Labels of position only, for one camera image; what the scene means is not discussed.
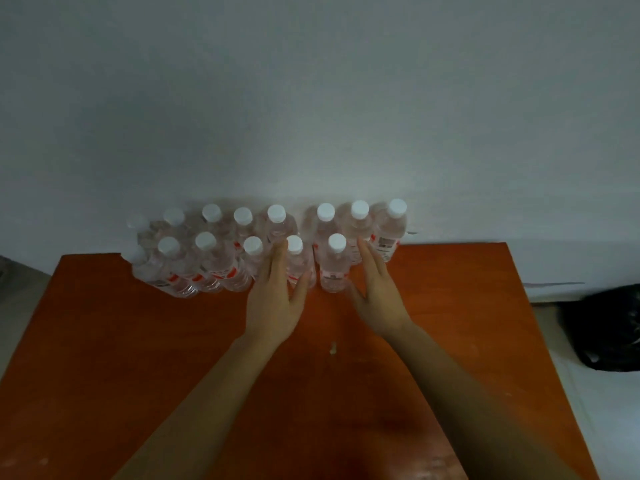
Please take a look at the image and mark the person's right hand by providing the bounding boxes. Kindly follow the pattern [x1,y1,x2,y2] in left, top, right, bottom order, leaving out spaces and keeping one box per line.
[344,238,416,341]

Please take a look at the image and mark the person's left hand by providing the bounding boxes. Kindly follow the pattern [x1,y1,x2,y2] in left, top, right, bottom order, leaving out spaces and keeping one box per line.
[244,241,312,346]

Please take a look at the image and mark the person's right forearm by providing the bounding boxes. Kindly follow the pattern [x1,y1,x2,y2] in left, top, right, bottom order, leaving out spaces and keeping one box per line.
[385,322,568,480]

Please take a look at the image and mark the person's left forearm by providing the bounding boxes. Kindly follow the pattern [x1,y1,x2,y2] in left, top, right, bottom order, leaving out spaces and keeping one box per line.
[111,336,280,480]

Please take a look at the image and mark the group of clear water bottles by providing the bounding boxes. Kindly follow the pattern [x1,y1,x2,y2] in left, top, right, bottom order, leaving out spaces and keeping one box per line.
[127,198,409,300]

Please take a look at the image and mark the black plastic bag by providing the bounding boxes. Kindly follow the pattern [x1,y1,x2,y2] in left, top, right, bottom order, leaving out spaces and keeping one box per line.
[556,284,640,373]

